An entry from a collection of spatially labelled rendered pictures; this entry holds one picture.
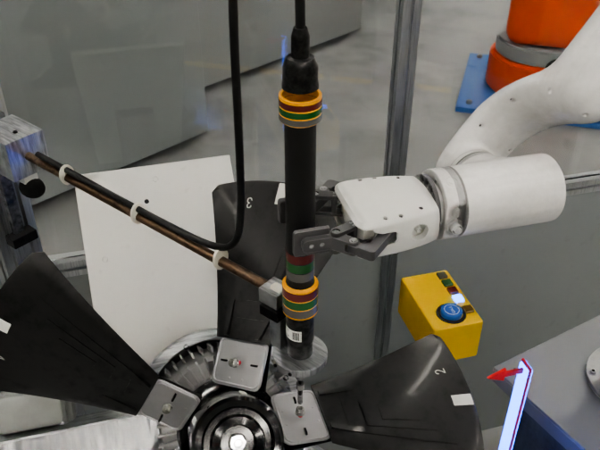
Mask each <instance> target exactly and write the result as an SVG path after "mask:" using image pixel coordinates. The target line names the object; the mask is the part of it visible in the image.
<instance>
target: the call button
mask: <svg viewBox="0 0 600 450"><path fill-rule="evenodd" d="M440 314H441V316H442V317H443V318H445V319H447V320H449V321H458V320H460V319H461V318H462V315H463V310H462V308H461V307H460V306H459V305H457V304H456V303H454V304H444V305H441V309H440Z"/></svg>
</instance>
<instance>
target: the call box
mask: <svg viewBox="0 0 600 450"><path fill-rule="evenodd" d="M437 272H440V271H437ZM437 272H431V273H426V274H421V275H416V276H411V277H406V278H402V279H401V287H400V296H399V305H398V312H399V314H400V315H401V317H402V319H403V321H404V323H405V325H406V327H407V328H408V329H409V331H410V332H411V334H412V337H413V338H414V340H415V341H417V340H419V339H421V338H424V337H426V336H427V335H429V334H434V335H436V336H439V337H441V338H442V340H443V341H444V342H445V344H446V346H447V347H448V349H449V350H450V352H451V353H452V355H453V356H454V358H455V360H458V359H462V358H466V357H471V356H474V355H476V354H477V352H478V347H479V339H480V334H481V330H482V324H483V320H482V319H481V318H480V317H479V315H478V314H477V312H476V311H475V309H474V308H473V307H472V308H473V309H474V312H472V313H467V314H466V313H465V312H464V310H463V309H462V318H461V319H460V320H458V321H449V320H447V319H445V318H443V317H442V316H441V314H440V309H441V305H444V304H454V303H455V301H454V299H453V298H452V296H453V295H450V294H449V293H448V291H447V290H446V288H449V287H445V286H444V285H443V284H442V282H441V280H442V279H439V278H438V276H437ZM444 272H445V273H446V275H447V276H448V279H450V280H451V281H452V282H453V283H454V285H453V286H452V287H454V286H455V287H456V288H457V289H458V291H459V294H461V295H462V297H463V298H464V302H460V303H456V304H457V305H459V306H460V307H461V308H462V306H464V305H468V304H471V303H470V302H469V301H468V299H467V298H466V296H465V295H464V294H463V292H462V291H461V289H459V287H458V286H457V285H456V283H455V282H454V280H453V279H452V277H451V276H450V274H449V273H448V272H447V271H444ZM471 306H472V305H471Z"/></svg>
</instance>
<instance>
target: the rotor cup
mask: <svg viewBox="0 0 600 450"><path fill-rule="evenodd" d="M193 391H194V392H196V393H197V394H199V395H202V396H203V398H202V400H201V401H200V403H199V405H198V406H197V408H196V409H195V410H194V412H193V413H192V414H191V416H190V417H189V419H188V420H187V422H186V424H185V425H184V426H183V428H182V429H181V430H177V440H178V444H179V449H180V450H232V449H231V447H230V445H229V442H230V440H231V438H232V437H234V436H235V435H242V436H243V437H244V438H245V439H246V447H245V449H244V450H283V449H284V432H283V428H282V425H281V422H280V420H279V417H278V415H277V414H276V413H275V412H274V411H273V410H272V408H271V404H270V400H271V397H270V396H269V395H268V393H267V392H266V391H265V393H262V392H257V391H255V392H254V391H249V390H245V389H241V388H237V387H230V386H226V385H222V384H218V383H215V382H214V381H213V379H208V380H207V381H205V382H203V383H202V384H200V385H199V386H198V387H196V388H195V389H194V390H193ZM239 391H245V392H246V393H247V395H242V394H241V393H240V392H239ZM194 416H195V417H196V422H195V424H194V425H193V423H192V420H193V418H194Z"/></svg>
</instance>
